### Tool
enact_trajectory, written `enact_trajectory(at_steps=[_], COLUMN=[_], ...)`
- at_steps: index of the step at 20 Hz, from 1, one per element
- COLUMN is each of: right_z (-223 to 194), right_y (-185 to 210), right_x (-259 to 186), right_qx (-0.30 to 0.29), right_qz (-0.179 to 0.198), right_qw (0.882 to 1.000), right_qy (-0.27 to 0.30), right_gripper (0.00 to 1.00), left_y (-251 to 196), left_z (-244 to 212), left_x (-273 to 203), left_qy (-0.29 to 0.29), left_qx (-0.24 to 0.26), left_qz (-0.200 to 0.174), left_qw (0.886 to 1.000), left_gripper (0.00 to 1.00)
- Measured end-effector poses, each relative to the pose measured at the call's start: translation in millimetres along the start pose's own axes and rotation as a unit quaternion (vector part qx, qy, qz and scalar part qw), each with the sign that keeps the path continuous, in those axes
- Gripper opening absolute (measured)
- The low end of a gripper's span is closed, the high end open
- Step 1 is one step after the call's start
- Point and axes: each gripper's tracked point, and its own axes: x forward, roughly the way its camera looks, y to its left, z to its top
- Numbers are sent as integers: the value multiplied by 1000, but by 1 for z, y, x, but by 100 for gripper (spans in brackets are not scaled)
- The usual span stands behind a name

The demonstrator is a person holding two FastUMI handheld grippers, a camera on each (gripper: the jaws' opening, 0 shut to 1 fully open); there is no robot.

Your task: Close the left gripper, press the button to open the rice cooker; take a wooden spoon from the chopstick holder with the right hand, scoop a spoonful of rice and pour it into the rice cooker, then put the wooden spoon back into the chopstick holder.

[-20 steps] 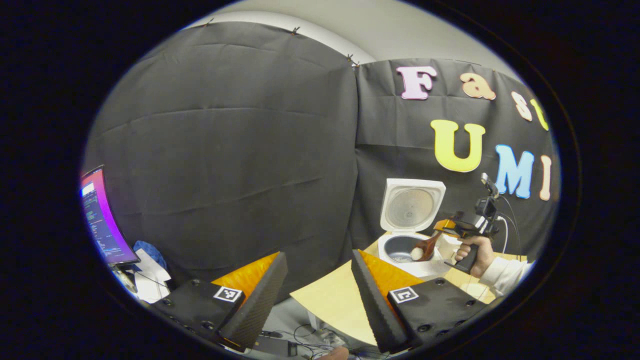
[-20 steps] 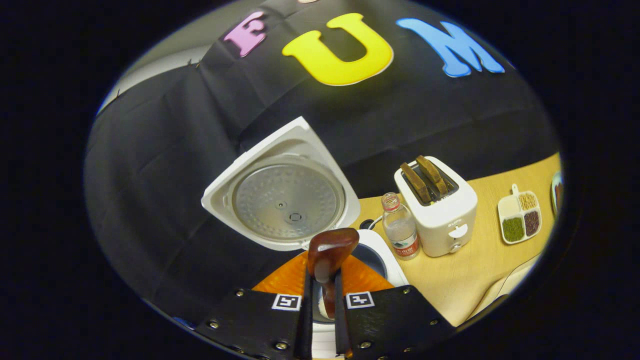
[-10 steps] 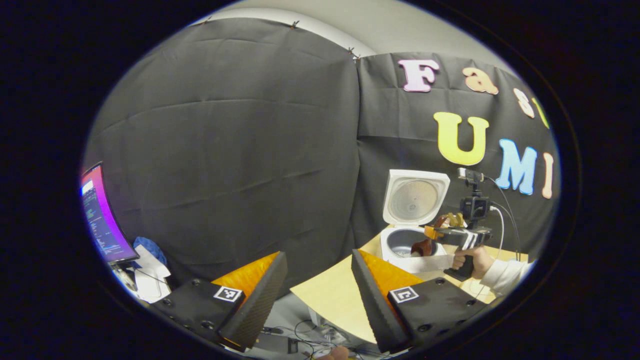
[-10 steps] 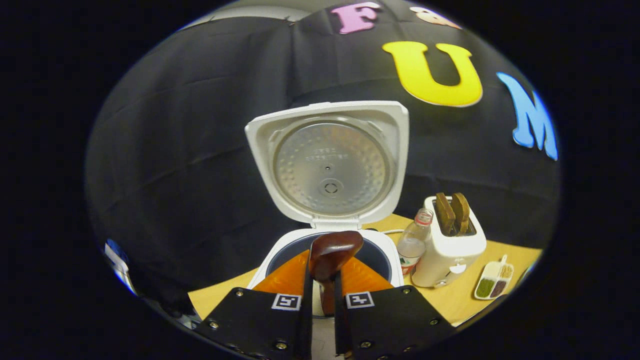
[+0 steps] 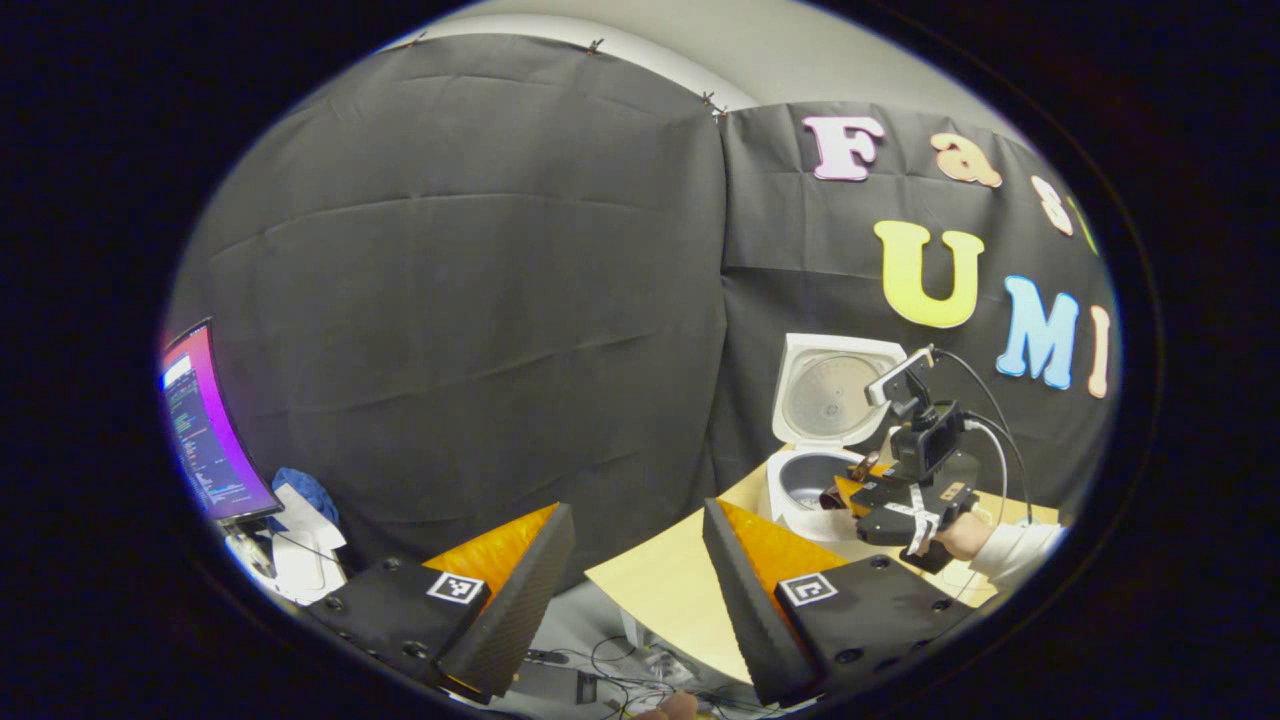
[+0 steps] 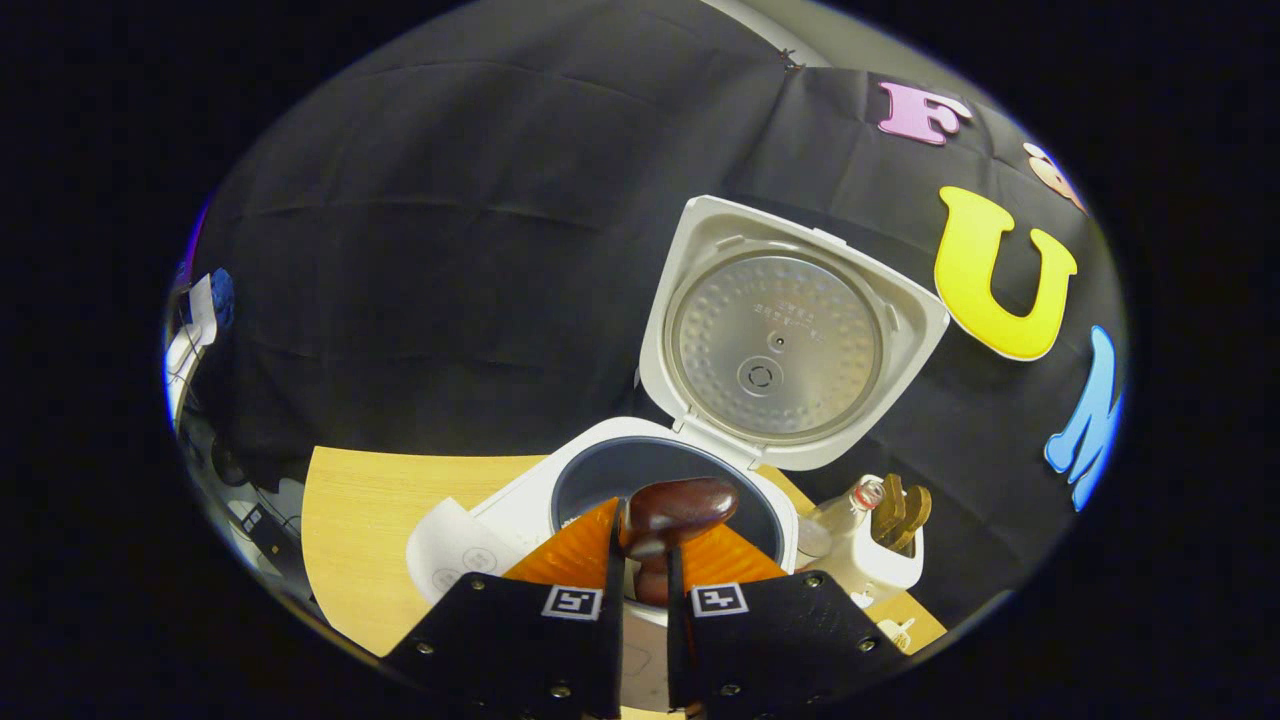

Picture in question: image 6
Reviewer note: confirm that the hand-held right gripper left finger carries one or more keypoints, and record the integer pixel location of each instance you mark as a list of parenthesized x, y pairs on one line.
[(520, 640)]

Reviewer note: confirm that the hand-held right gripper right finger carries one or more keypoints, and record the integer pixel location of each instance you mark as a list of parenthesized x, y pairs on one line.
[(780, 640)]

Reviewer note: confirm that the dark wooden spoon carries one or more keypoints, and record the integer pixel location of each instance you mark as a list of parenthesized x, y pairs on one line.
[(680, 505)]

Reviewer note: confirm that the white rice cooker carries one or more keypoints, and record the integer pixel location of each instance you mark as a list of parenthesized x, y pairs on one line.
[(775, 345)]

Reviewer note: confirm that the white toaster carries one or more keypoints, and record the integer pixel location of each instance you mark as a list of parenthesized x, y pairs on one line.
[(885, 570)]

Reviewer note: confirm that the clear bottle with red label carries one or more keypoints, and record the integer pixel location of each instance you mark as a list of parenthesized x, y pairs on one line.
[(845, 515)]

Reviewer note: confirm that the brown bread slice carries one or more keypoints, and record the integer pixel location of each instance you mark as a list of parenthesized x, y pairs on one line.
[(888, 505), (915, 520)]

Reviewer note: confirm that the black backdrop cloth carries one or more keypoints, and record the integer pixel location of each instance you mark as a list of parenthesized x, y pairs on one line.
[(450, 250)]

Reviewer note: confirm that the blue and white background equipment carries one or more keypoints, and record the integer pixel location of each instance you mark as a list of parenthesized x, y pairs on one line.
[(205, 305)]

